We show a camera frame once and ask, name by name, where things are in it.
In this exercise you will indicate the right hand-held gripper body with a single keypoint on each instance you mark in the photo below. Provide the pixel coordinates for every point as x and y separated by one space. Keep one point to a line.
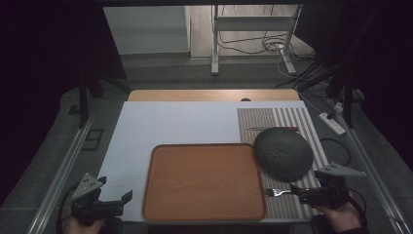
328 190

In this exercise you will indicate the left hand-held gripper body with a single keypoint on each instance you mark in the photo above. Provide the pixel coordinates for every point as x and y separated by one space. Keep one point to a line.
87 204

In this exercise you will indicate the silver metal fork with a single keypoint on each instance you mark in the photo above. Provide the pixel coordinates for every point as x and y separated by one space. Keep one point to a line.
278 192

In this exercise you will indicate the person's left hand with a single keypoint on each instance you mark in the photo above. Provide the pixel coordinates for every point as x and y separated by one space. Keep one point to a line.
83 227

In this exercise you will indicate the person's right hand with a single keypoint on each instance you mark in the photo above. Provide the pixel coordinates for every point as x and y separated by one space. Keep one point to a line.
341 218

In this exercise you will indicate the dark grey bowl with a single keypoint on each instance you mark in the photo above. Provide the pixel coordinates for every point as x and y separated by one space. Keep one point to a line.
283 154

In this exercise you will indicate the white power strip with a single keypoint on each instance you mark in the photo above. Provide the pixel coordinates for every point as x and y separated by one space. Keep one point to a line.
331 123

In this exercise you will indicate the brown wooden tray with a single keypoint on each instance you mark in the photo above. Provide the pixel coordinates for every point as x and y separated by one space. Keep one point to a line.
204 182

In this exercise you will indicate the striped grey white placemat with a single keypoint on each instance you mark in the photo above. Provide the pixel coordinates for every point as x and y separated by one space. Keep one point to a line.
256 118

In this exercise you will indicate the white table cover sheet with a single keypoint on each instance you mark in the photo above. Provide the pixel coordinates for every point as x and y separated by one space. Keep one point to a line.
175 123

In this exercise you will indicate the black tripod stand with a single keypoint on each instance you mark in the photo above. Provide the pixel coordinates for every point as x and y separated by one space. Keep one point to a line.
85 94
347 97

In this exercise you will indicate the aluminium floor rail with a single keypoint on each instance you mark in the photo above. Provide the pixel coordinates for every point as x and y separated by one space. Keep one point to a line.
61 175
380 169

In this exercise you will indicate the black floor socket frame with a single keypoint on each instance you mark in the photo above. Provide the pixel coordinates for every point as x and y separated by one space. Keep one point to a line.
93 139

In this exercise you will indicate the white metal stand frame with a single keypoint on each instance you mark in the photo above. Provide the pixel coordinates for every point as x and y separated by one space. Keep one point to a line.
253 23

